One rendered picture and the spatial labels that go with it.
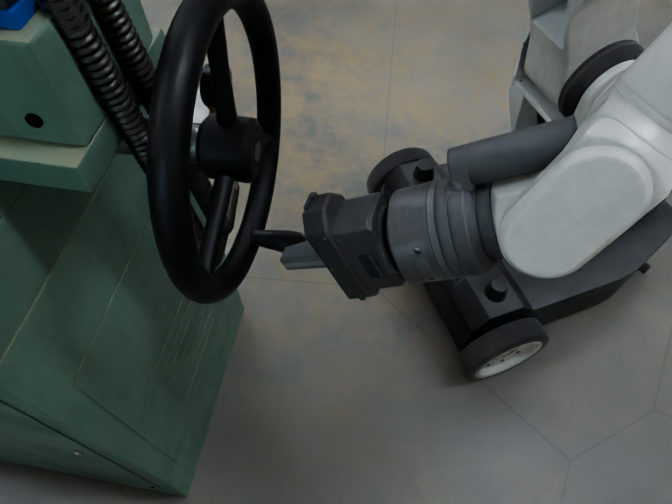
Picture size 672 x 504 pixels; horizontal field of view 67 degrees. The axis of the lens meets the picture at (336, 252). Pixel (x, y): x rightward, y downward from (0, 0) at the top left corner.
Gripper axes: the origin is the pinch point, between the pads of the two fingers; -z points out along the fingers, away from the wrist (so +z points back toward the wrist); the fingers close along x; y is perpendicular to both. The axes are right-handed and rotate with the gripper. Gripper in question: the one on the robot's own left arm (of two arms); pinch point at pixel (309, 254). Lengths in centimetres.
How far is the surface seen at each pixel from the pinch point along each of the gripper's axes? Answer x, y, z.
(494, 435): -78, -19, -4
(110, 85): 23.2, 3.7, -3.0
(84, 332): 2.2, 8.9, -27.0
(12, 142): 23.5, 7.9, -11.0
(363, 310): -58, -41, -32
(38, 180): 20.4, 9.0, -10.5
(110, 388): -7.6, 10.3, -32.2
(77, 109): 23.2, 6.5, -4.3
